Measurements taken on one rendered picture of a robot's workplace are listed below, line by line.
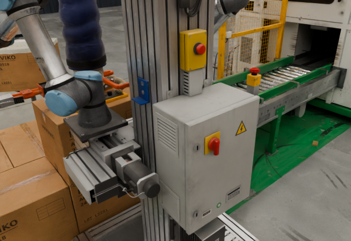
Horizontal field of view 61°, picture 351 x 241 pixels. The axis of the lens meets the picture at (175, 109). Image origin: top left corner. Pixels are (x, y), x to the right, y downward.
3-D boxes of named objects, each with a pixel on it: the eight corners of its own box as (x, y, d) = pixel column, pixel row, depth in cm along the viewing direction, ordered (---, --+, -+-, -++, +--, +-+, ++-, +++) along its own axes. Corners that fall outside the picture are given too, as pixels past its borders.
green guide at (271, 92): (327, 70, 336) (329, 62, 332) (337, 72, 328) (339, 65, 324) (232, 113, 246) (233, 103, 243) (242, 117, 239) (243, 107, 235)
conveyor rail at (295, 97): (332, 85, 336) (336, 69, 328) (337, 86, 333) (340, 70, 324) (172, 167, 207) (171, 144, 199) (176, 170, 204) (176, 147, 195)
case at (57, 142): (122, 126, 233) (117, 77, 216) (153, 147, 206) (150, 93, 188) (45, 156, 198) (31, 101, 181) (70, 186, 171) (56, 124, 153)
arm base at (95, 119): (117, 121, 136) (115, 101, 131) (85, 131, 127) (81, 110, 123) (103, 109, 146) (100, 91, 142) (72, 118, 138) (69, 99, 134)
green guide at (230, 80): (285, 60, 373) (286, 53, 370) (293, 62, 366) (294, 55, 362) (189, 94, 284) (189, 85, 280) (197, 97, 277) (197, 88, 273)
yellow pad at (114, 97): (120, 92, 191) (119, 84, 189) (128, 96, 185) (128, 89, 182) (69, 107, 172) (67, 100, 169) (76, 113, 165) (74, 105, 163)
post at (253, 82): (242, 187, 246) (253, 72, 203) (248, 192, 242) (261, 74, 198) (236, 191, 243) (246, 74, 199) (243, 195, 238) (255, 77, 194)
